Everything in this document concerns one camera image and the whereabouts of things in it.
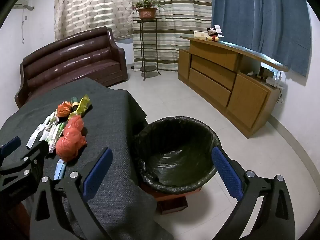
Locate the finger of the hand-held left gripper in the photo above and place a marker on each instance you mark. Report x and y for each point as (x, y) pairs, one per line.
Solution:
(32, 156)
(10, 144)

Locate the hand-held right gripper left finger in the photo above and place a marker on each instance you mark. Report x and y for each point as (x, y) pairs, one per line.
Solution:
(97, 172)

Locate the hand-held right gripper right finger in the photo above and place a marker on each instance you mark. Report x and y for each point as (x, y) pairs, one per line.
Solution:
(226, 172)

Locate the white paper wrapper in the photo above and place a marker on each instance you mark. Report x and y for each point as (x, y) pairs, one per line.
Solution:
(37, 132)

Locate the toothpaste tube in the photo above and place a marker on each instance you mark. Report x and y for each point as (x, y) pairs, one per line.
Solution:
(60, 170)

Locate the red plastic bag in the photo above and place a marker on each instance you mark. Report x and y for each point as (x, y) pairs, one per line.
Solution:
(71, 142)

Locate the black-lined trash bin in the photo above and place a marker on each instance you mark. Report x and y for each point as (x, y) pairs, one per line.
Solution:
(175, 155)

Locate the orange plastic bag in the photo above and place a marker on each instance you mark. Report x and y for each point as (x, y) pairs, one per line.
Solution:
(63, 108)

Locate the green bottle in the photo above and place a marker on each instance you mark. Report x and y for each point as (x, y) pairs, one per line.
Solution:
(74, 101)

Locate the yellow wrapper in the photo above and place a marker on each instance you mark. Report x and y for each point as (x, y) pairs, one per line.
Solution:
(83, 103)

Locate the dark grey tablecloth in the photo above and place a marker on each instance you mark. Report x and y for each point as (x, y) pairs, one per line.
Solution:
(110, 120)

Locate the red wooden stool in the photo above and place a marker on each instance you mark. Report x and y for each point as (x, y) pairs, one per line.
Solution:
(172, 202)

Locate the wooden cabinet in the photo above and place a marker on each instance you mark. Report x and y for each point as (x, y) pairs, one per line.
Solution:
(247, 100)

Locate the brown leather sofa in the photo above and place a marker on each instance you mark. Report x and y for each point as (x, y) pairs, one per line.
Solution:
(70, 62)

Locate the white router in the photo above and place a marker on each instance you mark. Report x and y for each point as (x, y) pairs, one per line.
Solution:
(273, 81)

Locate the small wooden box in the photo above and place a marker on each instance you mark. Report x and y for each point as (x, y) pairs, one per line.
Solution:
(266, 73)

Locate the black metal plant stand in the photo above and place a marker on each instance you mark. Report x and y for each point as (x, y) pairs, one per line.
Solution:
(148, 55)

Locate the mouse plush toy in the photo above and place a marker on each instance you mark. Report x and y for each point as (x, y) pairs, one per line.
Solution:
(213, 33)

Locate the tissue box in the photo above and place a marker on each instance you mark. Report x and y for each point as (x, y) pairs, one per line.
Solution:
(199, 34)

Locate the white air conditioner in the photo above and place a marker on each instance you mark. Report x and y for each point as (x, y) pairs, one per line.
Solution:
(23, 2)

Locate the blue curtain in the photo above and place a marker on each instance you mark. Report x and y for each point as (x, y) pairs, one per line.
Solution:
(257, 17)

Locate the beige patterned curtain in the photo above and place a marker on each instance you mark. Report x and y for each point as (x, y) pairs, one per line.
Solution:
(90, 5)

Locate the striped curtain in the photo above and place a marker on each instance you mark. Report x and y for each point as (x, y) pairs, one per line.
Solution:
(180, 17)

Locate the potted plant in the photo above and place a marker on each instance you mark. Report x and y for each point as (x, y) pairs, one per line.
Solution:
(147, 11)

